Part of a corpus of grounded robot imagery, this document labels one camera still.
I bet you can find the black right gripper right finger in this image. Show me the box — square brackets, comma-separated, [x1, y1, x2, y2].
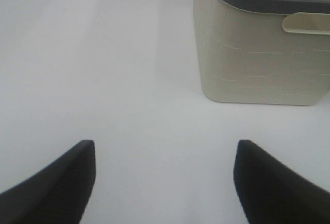
[233, 140, 329, 223]

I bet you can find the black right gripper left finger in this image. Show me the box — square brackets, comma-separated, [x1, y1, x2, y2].
[1, 140, 96, 223]

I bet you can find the beige basket with grey rim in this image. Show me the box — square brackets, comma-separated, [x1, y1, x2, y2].
[193, 0, 329, 106]

